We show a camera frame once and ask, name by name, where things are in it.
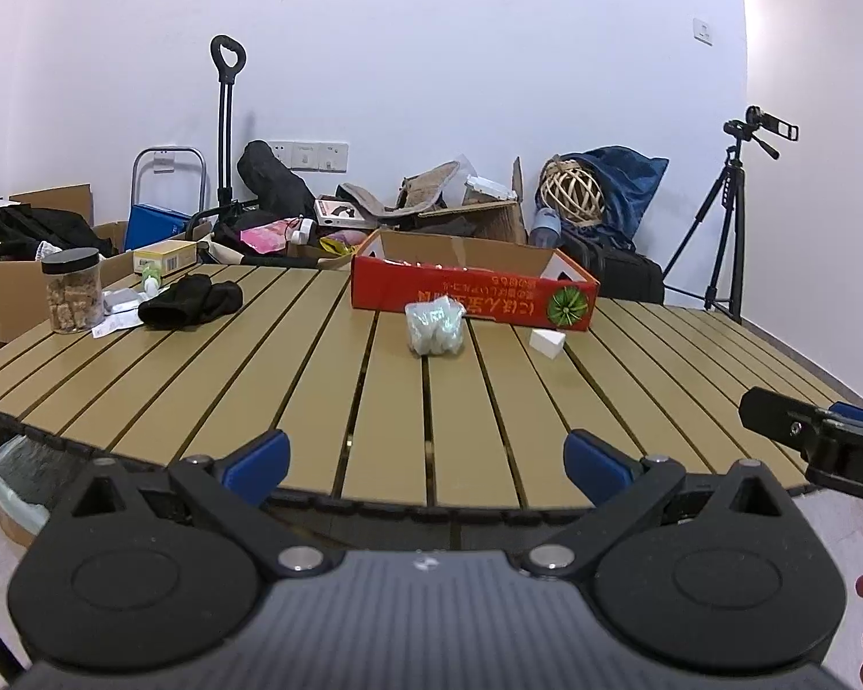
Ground clear plastic bag white contents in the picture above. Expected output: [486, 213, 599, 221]
[404, 296, 468, 358]

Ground white foam wedge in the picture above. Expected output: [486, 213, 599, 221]
[530, 328, 569, 362]

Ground clear jar brown cubes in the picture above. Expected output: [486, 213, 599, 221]
[41, 248, 106, 335]

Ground black soft bag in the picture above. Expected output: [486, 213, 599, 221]
[236, 140, 319, 220]

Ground black cloth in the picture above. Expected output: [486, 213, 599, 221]
[138, 277, 244, 330]

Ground red cardboard box pumpkin print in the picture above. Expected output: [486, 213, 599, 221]
[350, 228, 601, 334]

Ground grey metal folding frame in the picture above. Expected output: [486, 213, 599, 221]
[131, 147, 207, 218]

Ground flat yellow box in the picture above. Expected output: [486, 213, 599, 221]
[133, 239, 198, 275]

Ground woven rattan ball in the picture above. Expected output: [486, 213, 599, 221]
[538, 160, 606, 225]

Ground blue water bottle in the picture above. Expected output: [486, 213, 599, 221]
[530, 207, 563, 249]

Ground dark blue cloth bag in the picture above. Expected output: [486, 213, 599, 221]
[557, 145, 670, 252]

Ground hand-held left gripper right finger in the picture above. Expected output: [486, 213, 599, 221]
[525, 430, 792, 576]

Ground black tripod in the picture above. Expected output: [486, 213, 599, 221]
[663, 133, 781, 323]

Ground open brown cardboard box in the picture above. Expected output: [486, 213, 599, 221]
[395, 156, 529, 246]

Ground black hand trolley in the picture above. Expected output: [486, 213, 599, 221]
[187, 34, 249, 231]

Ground pink packet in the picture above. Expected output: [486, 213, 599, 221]
[239, 223, 296, 254]

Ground white wall outlet strip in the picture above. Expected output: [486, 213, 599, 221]
[268, 140, 350, 174]

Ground black video camera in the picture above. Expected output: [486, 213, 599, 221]
[723, 106, 799, 145]

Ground black luggage bag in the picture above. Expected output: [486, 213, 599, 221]
[559, 233, 666, 305]

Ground black clothing pile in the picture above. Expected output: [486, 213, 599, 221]
[0, 205, 116, 260]

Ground cardboard box with plastic liner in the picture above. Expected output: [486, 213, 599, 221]
[0, 437, 53, 551]

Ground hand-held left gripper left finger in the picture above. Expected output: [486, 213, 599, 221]
[72, 430, 324, 576]

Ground blue plastic box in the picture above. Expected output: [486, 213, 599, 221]
[124, 202, 190, 252]

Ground small white printed box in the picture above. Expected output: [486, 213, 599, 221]
[314, 197, 369, 227]

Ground plain brown cardboard box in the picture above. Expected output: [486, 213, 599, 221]
[0, 183, 134, 367]

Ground white wrapper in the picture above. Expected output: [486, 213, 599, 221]
[92, 289, 146, 340]

